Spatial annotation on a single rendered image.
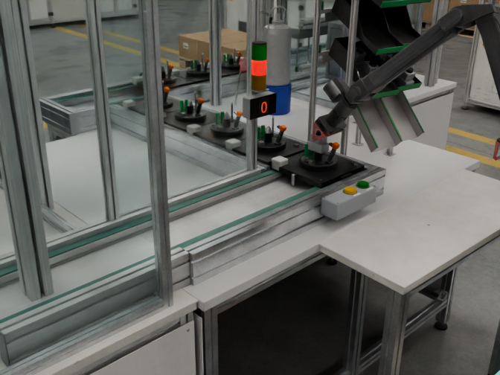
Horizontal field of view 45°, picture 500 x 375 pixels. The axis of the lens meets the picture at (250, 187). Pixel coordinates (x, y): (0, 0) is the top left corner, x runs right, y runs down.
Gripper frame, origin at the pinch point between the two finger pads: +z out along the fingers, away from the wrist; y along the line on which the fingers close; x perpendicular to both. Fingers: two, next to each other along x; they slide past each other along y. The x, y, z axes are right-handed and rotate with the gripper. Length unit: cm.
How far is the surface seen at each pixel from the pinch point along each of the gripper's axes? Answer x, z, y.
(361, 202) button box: 28.9, -3.9, 6.3
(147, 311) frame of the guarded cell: 29, 3, 89
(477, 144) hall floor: -4, 134, -323
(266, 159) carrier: -5.7, 17.9, 10.2
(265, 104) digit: -15.4, -4.9, 18.5
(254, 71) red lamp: -24.2, -12.6, 21.7
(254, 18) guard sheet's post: -36.1, -24.2, 20.4
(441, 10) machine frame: -55, 11, -164
